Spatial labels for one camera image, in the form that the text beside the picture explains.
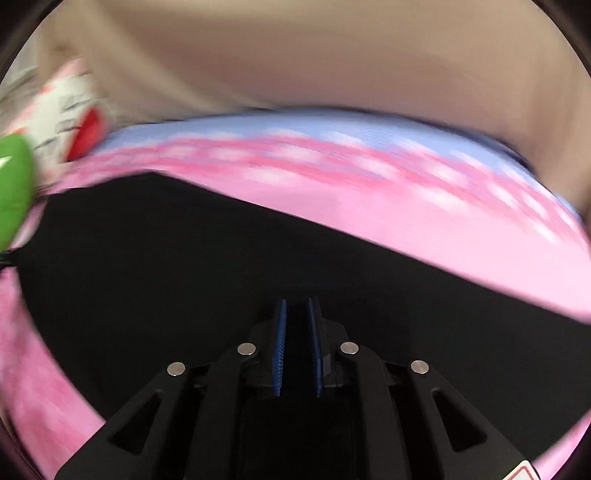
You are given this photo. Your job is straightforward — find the black pants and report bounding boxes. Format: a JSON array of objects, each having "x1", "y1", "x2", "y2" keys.
[{"x1": 1, "y1": 173, "x2": 590, "y2": 479}]

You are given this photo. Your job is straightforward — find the pink rose bed sheet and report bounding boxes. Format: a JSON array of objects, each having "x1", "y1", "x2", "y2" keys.
[{"x1": 1, "y1": 111, "x2": 590, "y2": 479}]

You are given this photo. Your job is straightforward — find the green plush toy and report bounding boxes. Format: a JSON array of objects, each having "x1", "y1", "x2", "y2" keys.
[{"x1": 0, "y1": 133, "x2": 35, "y2": 251}]

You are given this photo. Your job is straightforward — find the white cartoon face pillow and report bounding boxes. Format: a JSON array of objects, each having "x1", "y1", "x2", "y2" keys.
[{"x1": 4, "y1": 58, "x2": 110, "y2": 191}]

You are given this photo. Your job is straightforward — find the beige curtain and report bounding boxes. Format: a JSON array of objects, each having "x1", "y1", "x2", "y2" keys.
[{"x1": 37, "y1": 1, "x2": 590, "y2": 210}]

